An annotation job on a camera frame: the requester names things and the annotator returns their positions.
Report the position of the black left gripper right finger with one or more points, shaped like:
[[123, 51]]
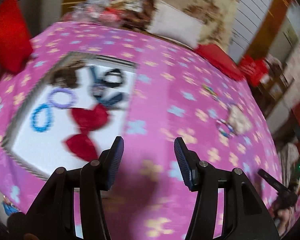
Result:
[[245, 214]]

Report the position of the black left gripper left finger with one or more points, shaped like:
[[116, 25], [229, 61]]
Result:
[[52, 213]]

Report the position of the red bow hair clip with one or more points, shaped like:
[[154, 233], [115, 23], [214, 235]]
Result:
[[87, 120]]

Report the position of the cream white scrunchie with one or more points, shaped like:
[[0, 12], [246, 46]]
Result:
[[238, 121]]

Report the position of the blue striped wrist watch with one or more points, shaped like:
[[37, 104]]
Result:
[[105, 96]]

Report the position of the black scrunchie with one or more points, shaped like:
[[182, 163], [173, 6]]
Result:
[[113, 78]]

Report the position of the wooden chair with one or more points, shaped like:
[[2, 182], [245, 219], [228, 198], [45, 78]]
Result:
[[268, 95]]

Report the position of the striped white tray box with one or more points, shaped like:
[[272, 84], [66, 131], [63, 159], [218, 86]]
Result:
[[35, 136]]

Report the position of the pink floral bed sheet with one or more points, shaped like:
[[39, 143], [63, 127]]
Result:
[[176, 94]]

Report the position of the red gift bag right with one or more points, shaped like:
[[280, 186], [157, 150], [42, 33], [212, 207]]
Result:
[[253, 70]]

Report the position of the red cushion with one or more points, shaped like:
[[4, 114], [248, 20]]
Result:
[[220, 60]]

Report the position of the red tote bag left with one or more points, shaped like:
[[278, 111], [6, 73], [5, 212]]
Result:
[[15, 45]]

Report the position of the floral beige quilt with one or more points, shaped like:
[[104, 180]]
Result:
[[217, 17]]

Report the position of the clear plastic bag pile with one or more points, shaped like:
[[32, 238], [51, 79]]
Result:
[[96, 12]]

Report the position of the white small pillow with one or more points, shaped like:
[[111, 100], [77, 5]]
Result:
[[173, 24]]

